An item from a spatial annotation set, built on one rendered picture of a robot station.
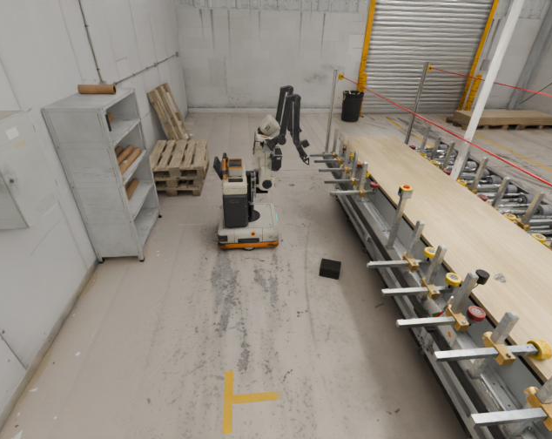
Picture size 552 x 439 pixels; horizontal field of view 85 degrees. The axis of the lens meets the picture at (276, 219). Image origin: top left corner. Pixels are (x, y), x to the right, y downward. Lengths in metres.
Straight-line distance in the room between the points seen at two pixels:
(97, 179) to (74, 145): 0.33
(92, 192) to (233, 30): 6.58
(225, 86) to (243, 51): 0.99
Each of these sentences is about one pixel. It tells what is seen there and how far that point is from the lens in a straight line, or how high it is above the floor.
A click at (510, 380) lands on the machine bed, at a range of 2.08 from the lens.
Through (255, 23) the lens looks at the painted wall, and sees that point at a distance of 8.93.
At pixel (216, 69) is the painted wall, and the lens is 9.00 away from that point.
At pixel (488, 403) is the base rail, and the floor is 0.70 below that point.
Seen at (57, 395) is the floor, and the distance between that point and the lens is 2.77.
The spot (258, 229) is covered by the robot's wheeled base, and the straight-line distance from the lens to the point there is 3.25.
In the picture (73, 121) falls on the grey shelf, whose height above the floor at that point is 1.45.
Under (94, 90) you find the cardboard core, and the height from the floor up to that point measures 1.59.
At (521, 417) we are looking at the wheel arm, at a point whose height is 0.96.
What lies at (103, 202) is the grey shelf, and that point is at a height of 0.72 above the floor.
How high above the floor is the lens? 2.13
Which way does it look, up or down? 33 degrees down
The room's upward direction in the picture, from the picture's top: 2 degrees clockwise
